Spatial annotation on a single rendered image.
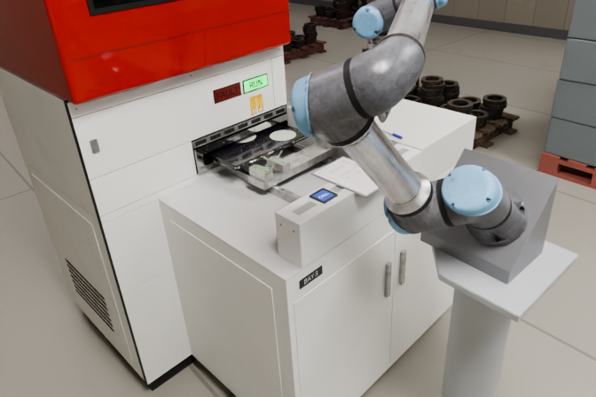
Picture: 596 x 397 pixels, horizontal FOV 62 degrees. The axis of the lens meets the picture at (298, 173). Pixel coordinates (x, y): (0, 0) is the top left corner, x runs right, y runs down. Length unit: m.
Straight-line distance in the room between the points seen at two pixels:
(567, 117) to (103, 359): 2.94
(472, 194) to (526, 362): 1.28
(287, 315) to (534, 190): 0.71
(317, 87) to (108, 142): 0.84
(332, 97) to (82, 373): 1.80
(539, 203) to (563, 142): 2.28
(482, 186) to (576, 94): 2.38
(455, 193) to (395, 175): 0.15
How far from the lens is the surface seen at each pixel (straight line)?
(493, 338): 1.52
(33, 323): 2.74
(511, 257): 1.33
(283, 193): 1.61
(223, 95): 1.77
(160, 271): 1.87
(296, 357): 1.51
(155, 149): 1.67
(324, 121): 0.92
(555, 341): 2.45
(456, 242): 1.38
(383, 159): 1.04
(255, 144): 1.83
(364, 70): 0.87
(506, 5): 7.66
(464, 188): 1.16
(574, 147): 3.60
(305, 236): 1.28
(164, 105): 1.65
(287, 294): 1.33
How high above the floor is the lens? 1.66
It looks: 28 degrees down
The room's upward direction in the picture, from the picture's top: 3 degrees counter-clockwise
